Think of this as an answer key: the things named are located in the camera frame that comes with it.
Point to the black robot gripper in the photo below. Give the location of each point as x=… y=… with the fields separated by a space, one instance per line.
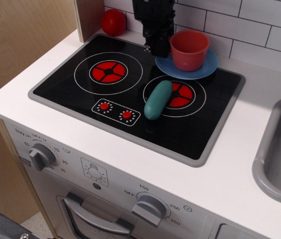
x=157 y=18

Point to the orange plastic cup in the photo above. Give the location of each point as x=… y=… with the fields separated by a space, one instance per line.
x=189 y=49

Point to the blue plastic plate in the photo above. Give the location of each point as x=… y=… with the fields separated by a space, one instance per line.
x=209 y=66

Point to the red toy tomato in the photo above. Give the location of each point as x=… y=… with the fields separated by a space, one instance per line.
x=113 y=22

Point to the teal toy cucumber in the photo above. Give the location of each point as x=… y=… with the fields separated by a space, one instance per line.
x=158 y=99

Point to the black toy stove top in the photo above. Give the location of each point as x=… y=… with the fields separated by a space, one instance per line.
x=107 y=82

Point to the wooden side panel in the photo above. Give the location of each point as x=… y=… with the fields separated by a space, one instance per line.
x=88 y=17

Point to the grey timer knob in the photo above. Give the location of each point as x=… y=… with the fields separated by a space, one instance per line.
x=41 y=156

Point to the grey oven temperature knob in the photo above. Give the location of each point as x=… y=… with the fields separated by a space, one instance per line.
x=150 y=209

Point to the black equipment base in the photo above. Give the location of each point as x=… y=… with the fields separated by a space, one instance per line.
x=12 y=230

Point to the grey oven door handle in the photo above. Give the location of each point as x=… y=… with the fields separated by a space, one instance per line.
x=120 y=227

